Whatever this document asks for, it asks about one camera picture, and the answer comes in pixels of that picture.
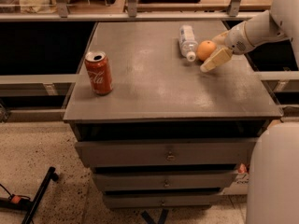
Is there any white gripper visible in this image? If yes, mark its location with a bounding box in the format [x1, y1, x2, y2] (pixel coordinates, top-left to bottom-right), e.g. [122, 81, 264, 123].
[200, 22, 251, 73]

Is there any orange fruit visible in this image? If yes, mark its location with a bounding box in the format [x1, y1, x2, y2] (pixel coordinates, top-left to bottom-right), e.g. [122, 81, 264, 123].
[196, 40, 217, 62]

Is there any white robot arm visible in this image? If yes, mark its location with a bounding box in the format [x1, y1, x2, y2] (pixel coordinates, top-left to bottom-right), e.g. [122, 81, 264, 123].
[201, 0, 299, 224]

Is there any red Coca-Cola can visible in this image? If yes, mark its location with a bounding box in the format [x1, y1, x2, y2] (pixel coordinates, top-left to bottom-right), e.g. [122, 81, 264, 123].
[84, 51, 113, 95]

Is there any clear plastic water bottle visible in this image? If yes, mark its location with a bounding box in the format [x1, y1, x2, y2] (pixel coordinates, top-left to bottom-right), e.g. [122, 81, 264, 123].
[178, 25, 198, 62]

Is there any top grey drawer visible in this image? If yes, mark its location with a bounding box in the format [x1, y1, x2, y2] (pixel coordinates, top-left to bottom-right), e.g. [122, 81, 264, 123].
[75, 138, 257, 167]

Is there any grey drawer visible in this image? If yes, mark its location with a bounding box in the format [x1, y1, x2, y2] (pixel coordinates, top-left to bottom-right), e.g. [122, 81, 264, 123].
[103, 193, 222, 209]
[75, 138, 257, 167]
[93, 171, 236, 191]

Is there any white cardboard box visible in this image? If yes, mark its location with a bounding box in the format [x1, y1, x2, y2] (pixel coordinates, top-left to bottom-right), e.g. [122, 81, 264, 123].
[223, 163, 249, 195]

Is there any middle grey drawer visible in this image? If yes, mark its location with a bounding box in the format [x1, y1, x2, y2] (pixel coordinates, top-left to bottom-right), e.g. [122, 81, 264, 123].
[93, 171, 236, 191]

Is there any bottom grey drawer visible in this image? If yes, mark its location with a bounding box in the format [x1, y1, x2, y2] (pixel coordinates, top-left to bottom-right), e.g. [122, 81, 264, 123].
[103, 193, 222, 209]

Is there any black stand leg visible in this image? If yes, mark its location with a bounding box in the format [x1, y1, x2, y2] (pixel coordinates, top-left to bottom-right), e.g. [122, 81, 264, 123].
[21, 167, 59, 224]

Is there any orange black floor tool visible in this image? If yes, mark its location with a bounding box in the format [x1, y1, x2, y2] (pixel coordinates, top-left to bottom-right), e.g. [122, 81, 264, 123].
[0, 184, 31, 210]

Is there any metal shelf rail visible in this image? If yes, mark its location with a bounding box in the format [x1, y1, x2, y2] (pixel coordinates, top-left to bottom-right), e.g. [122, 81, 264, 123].
[0, 10, 263, 23]

